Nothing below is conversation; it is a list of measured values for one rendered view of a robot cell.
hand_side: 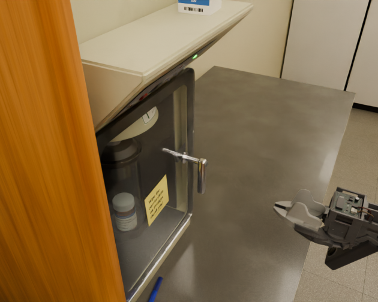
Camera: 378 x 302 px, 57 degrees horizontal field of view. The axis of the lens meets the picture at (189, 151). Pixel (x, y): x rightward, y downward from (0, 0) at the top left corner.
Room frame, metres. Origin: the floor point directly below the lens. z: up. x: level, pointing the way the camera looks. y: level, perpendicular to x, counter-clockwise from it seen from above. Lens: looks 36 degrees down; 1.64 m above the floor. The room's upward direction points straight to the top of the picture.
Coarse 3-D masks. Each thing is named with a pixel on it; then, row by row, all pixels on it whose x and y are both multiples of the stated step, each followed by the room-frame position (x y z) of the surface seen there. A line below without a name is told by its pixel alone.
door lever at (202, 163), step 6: (186, 156) 0.59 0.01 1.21; (192, 162) 0.58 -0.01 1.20; (198, 162) 0.57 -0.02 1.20; (204, 162) 0.57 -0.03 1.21; (198, 168) 0.57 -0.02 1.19; (204, 168) 0.57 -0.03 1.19; (198, 174) 0.57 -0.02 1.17; (204, 174) 0.57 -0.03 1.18; (198, 180) 0.57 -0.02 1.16; (204, 180) 0.57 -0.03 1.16; (198, 186) 0.57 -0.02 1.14; (204, 186) 0.57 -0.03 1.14; (198, 192) 0.57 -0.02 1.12; (204, 192) 0.57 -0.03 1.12
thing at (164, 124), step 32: (160, 96) 0.52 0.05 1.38; (192, 96) 0.63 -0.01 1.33; (128, 128) 0.44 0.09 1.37; (160, 128) 0.52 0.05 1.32; (192, 128) 0.63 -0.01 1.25; (128, 160) 0.44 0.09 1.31; (160, 160) 0.51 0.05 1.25; (128, 192) 0.43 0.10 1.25; (192, 192) 0.63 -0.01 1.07; (128, 224) 0.42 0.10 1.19; (160, 224) 0.50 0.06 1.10; (128, 256) 0.41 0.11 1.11; (160, 256) 0.49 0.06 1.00; (128, 288) 0.39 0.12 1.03
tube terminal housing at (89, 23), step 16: (80, 0) 0.41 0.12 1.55; (96, 0) 0.43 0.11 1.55; (112, 0) 0.46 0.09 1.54; (128, 0) 0.49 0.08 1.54; (144, 0) 0.52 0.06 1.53; (160, 0) 0.56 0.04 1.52; (176, 0) 0.60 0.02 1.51; (80, 16) 0.41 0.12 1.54; (96, 16) 0.43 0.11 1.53; (112, 16) 0.46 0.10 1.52; (128, 16) 0.49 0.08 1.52; (144, 16) 0.52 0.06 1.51; (80, 32) 0.40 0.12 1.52; (96, 32) 0.43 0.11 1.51; (176, 240) 0.58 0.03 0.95; (144, 288) 0.45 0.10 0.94
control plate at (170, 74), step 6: (204, 48) 0.49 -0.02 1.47; (198, 54) 0.51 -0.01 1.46; (186, 60) 0.43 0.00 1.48; (192, 60) 0.53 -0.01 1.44; (168, 72) 0.39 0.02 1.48; (174, 72) 0.46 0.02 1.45; (162, 78) 0.40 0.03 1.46; (150, 84) 0.36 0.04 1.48; (156, 84) 0.42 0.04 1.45; (144, 90) 0.36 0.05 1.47; (150, 90) 0.43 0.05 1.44; (138, 96) 0.37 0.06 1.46; (132, 102) 0.38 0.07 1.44; (126, 108) 0.39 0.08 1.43
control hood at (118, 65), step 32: (224, 0) 0.61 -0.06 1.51; (128, 32) 0.44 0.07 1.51; (160, 32) 0.44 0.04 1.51; (192, 32) 0.44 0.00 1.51; (224, 32) 0.55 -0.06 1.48; (96, 64) 0.34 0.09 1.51; (128, 64) 0.33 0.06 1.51; (160, 64) 0.34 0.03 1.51; (96, 96) 0.34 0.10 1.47; (128, 96) 0.32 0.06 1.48; (96, 128) 0.35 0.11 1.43
